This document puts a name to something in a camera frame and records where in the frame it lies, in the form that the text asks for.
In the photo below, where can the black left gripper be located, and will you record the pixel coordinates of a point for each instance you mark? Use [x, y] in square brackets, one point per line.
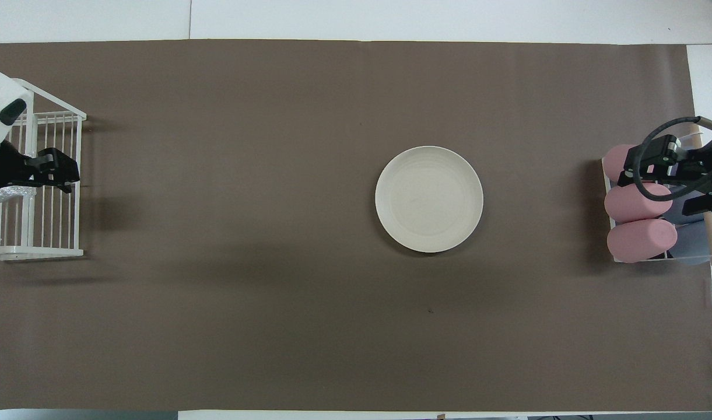
[6, 169]

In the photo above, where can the cream round plate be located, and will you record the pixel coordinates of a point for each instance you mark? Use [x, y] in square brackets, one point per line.
[428, 198]

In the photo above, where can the blue plastic cup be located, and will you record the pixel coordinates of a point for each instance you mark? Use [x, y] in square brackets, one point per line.
[679, 210]
[691, 242]

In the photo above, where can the pink plastic cup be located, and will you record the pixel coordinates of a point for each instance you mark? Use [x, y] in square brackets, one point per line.
[641, 240]
[615, 160]
[630, 207]

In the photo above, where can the brown table mat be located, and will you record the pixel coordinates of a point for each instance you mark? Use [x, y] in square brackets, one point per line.
[274, 233]

